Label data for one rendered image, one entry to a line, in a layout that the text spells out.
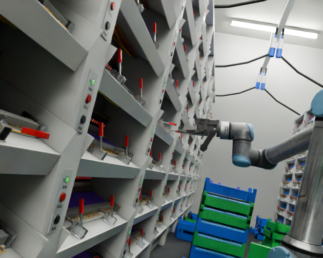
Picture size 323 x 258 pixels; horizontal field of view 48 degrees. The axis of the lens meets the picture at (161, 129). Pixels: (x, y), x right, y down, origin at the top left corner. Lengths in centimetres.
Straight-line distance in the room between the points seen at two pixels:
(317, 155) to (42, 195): 97
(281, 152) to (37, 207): 128
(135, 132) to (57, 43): 80
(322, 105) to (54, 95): 97
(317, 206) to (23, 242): 99
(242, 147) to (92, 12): 122
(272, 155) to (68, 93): 127
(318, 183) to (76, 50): 98
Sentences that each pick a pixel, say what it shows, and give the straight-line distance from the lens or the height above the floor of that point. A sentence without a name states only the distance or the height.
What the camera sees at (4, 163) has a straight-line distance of 55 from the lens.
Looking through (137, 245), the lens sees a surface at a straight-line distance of 189.
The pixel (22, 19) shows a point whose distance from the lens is 53.
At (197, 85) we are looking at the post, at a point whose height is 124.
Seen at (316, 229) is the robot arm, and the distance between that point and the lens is 139.
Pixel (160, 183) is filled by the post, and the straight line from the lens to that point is 204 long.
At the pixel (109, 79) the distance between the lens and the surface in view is 84.
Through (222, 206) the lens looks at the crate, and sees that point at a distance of 220.
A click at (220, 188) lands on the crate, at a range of 219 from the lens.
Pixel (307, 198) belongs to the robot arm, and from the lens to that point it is 137.
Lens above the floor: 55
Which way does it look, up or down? 6 degrees up
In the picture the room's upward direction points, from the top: 13 degrees clockwise
